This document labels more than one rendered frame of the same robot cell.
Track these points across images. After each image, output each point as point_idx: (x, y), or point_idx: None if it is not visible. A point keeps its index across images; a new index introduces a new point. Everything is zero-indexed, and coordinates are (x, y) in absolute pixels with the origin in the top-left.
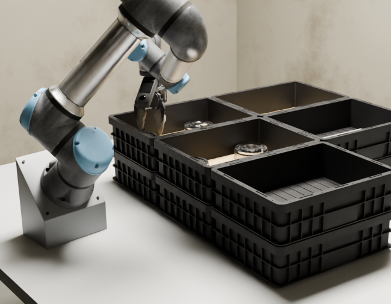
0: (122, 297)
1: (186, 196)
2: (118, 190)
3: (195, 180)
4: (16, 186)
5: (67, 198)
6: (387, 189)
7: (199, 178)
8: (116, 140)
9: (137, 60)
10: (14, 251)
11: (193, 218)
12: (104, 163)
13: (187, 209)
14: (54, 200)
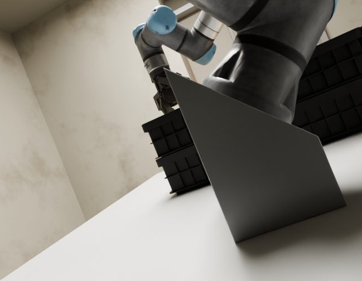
0: None
1: (331, 93)
2: (196, 190)
3: (338, 63)
4: (68, 262)
5: (288, 102)
6: None
7: (341, 57)
8: (165, 141)
9: (173, 25)
10: (326, 248)
11: (346, 116)
12: None
13: (331, 114)
14: (278, 112)
